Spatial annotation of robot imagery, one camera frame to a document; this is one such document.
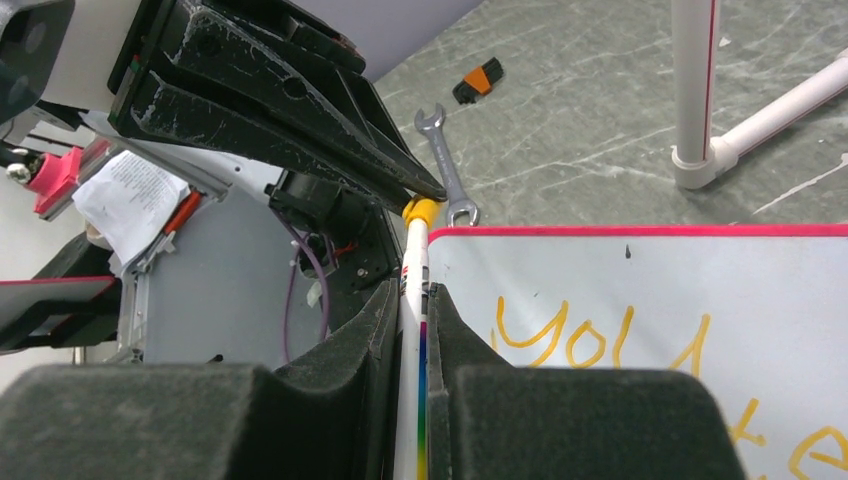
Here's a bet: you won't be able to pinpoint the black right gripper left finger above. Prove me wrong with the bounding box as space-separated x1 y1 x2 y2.
1 280 399 479

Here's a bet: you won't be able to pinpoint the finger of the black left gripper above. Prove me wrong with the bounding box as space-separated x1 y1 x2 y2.
155 1 445 200
109 72 412 213

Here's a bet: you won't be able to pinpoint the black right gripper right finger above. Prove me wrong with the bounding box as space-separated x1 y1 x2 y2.
428 284 745 479

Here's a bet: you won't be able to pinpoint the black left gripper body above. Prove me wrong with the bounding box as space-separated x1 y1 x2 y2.
0 0 369 121

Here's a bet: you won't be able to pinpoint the white rainbow marker pen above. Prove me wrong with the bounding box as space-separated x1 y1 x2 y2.
392 218 429 479

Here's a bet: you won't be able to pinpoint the yellow marker cap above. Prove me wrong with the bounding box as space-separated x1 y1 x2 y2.
401 195 443 229

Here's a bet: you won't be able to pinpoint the pink framed whiteboard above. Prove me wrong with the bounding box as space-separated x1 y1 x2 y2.
1 276 122 352
429 225 847 479

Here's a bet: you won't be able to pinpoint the white paper sheet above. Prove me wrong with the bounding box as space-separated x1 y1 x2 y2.
72 151 190 273

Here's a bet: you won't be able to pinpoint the pink block object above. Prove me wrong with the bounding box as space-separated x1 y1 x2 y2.
25 147 83 215

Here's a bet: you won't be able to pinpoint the silver open-end wrench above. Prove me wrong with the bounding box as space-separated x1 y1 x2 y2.
414 103 481 227

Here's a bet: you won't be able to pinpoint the orange black hex key set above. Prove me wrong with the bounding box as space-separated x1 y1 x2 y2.
452 57 504 105

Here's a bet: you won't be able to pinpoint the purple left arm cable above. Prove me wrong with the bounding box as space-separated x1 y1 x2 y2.
271 208 333 364

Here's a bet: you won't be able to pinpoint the white PVC pipe frame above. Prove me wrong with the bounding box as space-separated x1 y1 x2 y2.
670 1 847 190

